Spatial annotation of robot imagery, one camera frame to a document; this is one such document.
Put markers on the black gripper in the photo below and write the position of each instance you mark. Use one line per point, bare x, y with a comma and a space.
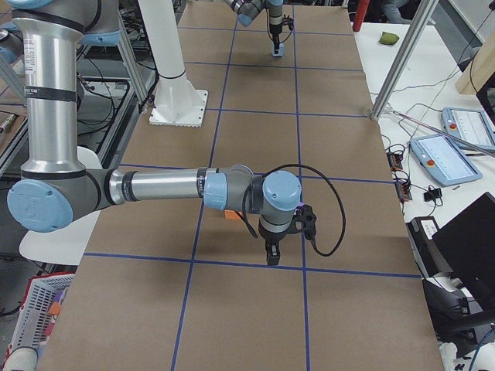
270, 237
274, 32

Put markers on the light blue foam block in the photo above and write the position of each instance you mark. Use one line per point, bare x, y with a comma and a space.
278, 50

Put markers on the orange foam block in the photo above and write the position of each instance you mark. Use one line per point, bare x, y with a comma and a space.
233, 215

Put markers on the red fire extinguisher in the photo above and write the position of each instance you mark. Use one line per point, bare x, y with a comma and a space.
361, 12

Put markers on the green bean bag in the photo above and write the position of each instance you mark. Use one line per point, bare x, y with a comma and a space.
388, 39

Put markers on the orange electronics board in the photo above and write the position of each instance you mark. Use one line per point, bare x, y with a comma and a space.
401, 178

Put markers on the black box with label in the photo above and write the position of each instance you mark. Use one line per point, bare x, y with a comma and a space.
427, 255

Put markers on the near teach pendant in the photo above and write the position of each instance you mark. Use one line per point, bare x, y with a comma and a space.
444, 161

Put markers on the teach pendant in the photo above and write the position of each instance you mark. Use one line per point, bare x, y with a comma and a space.
468, 125
444, 161

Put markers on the black monitor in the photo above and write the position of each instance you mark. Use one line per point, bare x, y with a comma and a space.
467, 244

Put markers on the white plastic chair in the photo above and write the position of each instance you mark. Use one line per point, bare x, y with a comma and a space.
64, 247

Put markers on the far teach pendant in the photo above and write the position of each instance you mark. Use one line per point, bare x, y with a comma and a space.
468, 125

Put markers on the white perforated basket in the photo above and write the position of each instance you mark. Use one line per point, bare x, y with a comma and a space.
34, 317

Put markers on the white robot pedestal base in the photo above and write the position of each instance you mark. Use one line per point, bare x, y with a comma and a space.
176, 101

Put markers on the aluminium frame post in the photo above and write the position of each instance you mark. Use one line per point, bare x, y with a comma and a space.
415, 30

